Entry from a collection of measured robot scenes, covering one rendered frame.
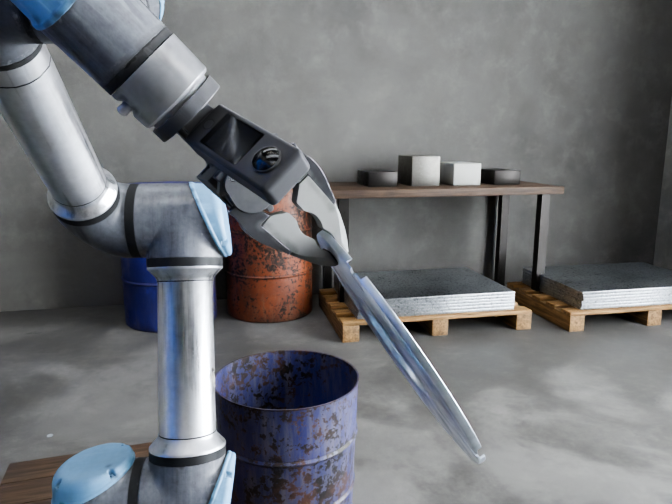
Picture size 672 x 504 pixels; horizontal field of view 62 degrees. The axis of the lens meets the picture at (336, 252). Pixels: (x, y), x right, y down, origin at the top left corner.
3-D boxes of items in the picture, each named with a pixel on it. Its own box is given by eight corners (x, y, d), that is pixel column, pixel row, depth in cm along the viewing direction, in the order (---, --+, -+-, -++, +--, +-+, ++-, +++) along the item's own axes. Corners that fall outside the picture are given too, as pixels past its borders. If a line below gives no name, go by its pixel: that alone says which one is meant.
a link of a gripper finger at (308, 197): (344, 225, 62) (285, 169, 58) (368, 233, 57) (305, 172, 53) (326, 247, 62) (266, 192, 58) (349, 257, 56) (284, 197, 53)
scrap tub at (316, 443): (341, 475, 197) (341, 345, 187) (374, 562, 156) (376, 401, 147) (218, 490, 188) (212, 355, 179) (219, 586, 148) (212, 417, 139)
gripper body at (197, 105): (284, 165, 60) (200, 78, 55) (313, 169, 52) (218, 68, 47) (235, 218, 59) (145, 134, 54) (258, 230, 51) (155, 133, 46)
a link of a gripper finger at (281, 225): (321, 254, 62) (264, 194, 58) (343, 264, 56) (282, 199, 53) (301, 274, 61) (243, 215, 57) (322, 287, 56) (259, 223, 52)
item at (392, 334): (362, 320, 81) (367, 317, 81) (494, 496, 62) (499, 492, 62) (284, 187, 59) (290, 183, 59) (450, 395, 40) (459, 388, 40)
